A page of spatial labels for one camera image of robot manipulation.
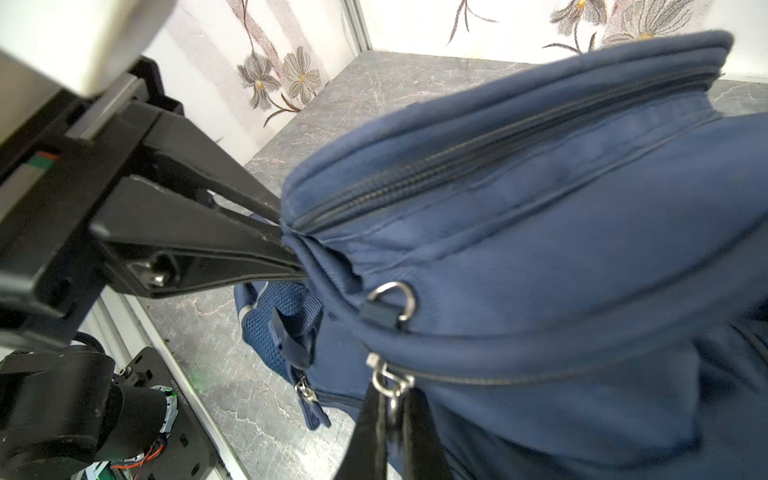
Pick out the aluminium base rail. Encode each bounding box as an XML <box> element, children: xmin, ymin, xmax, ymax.
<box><xmin>82</xmin><ymin>287</ymin><xmax>249</xmax><ymax>479</ymax></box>

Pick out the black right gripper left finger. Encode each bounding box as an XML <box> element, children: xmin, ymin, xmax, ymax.
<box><xmin>334</xmin><ymin>384</ymin><xmax>388</xmax><ymax>480</ymax></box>

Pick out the navy blue student backpack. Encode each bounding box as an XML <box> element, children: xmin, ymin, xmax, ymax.
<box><xmin>234</xmin><ymin>30</ymin><xmax>767</xmax><ymax>479</ymax></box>

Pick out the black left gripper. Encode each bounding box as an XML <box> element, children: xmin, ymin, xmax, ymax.
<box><xmin>1</xmin><ymin>57</ymin><xmax>305</xmax><ymax>350</ymax></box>

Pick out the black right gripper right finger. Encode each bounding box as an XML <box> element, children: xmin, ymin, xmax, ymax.
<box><xmin>401</xmin><ymin>389</ymin><xmax>453</xmax><ymax>480</ymax></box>

